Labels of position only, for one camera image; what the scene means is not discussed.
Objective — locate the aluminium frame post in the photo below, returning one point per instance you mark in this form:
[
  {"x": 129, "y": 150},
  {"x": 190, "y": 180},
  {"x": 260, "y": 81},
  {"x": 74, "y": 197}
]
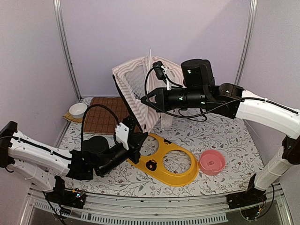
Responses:
[
  {"x": 65, "y": 48},
  {"x": 247, "y": 40}
]

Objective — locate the white ceramic bowl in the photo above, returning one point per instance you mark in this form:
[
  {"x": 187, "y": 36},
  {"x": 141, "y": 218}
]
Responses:
[{"x": 77, "y": 110}]

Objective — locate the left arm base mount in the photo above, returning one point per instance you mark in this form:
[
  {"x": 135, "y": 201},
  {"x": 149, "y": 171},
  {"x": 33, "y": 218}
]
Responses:
[{"x": 60, "y": 195}]

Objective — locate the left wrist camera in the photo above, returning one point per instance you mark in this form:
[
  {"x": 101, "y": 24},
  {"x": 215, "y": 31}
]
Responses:
[{"x": 123, "y": 130}]

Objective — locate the yellow double bowl holder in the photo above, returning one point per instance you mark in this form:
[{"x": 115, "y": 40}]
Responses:
[{"x": 170, "y": 164}]

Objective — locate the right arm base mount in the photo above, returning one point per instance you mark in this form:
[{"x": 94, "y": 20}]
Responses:
[{"x": 245, "y": 198}]

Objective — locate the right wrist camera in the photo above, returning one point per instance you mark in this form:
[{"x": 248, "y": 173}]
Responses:
[{"x": 161, "y": 73}]

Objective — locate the front aluminium rail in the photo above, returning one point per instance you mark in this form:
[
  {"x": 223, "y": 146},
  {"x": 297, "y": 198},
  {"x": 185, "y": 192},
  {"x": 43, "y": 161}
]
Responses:
[{"x": 121, "y": 210}]

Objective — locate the pink pet bowl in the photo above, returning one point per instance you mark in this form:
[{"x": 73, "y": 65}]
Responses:
[{"x": 211, "y": 162}]

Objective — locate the white tent pole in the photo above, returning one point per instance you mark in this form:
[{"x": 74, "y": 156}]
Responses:
[{"x": 147, "y": 84}]

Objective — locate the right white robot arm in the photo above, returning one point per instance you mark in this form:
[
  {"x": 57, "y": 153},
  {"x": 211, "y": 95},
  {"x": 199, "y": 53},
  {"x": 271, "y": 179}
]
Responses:
[{"x": 232, "y": 101}]

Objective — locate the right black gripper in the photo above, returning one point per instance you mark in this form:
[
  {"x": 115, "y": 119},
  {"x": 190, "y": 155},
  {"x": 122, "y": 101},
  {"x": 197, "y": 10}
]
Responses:
[{"x": 162, "y": 101}]

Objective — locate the right aluminium frame post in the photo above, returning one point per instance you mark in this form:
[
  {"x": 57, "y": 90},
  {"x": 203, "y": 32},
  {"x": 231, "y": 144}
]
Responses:
[{"x": 247, "y": 40}]

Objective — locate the left aluminium frame post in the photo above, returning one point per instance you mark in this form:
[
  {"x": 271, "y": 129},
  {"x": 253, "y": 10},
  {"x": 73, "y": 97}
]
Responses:
[{"x": 65, "y": 48}]

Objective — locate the pink striped pet tent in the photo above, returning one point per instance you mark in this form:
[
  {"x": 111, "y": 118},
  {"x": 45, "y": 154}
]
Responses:
[{"x": 130, "y": 77}]

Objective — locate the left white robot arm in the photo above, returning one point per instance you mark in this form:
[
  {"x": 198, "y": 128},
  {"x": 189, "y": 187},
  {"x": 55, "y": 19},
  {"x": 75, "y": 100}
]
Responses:
[{"x": 45, "y": 166}]

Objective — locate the brown checkered mat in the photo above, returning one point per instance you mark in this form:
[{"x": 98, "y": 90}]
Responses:
[{"x": 99, "y": 121}]

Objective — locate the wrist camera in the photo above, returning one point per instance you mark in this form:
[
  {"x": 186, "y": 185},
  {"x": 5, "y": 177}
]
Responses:
[
  {"x": 161, "y": 73},
  {"x": 123, "y": 130}
]

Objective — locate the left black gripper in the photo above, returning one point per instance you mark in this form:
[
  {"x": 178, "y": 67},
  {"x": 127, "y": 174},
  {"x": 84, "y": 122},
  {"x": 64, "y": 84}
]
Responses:
[{"x": 134, "y": 144}]

